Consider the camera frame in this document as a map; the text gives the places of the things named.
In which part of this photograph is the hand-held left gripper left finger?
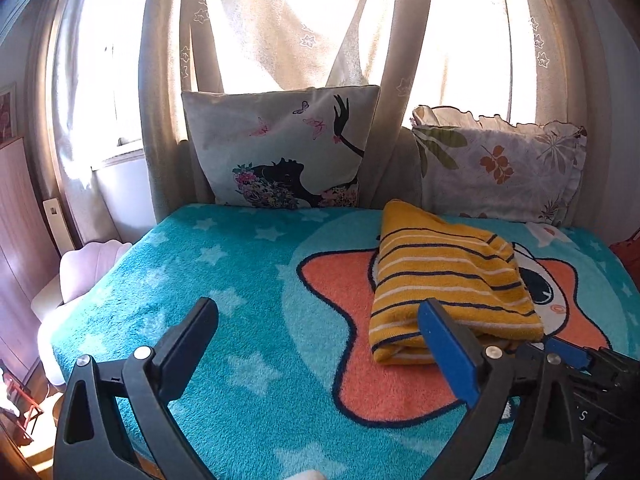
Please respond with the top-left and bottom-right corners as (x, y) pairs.
(52, 297), (220, 480)

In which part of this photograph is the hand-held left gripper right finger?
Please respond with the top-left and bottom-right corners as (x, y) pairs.
(417, 299), (586, 480)

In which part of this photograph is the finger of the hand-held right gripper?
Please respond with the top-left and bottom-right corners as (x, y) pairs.
(544, 337), (592, 371)

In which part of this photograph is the yellow striped sweater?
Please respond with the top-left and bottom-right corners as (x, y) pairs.
(369, 199), (545, 366)

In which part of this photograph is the teal star printed blanket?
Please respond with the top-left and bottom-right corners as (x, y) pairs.
(50, 202), (640, 480)

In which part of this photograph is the red cloth item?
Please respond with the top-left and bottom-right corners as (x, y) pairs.
(609, 227), (640, 263)

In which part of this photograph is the pink shell-shaped chair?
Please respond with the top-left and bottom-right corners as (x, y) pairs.
(31, 239), (133, 387)

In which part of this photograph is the leaf print frilled pillow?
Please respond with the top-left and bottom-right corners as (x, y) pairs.
(411, 105), (588, 226)

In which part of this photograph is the wooden wardrobe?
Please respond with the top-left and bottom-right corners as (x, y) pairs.
(0, 135), (66, 376)

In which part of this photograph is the silhouette print cushion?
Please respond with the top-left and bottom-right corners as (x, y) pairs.
(181, 85), (381, 209)

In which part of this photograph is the cream embroidered curtain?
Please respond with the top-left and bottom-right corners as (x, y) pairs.
(30, 0), (640, 221)

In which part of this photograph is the white wall fixture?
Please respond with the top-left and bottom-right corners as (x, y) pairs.
(43, 198), (67, 252)

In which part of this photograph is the framed wall picture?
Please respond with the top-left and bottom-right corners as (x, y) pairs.
(0, 82), (17, 148)

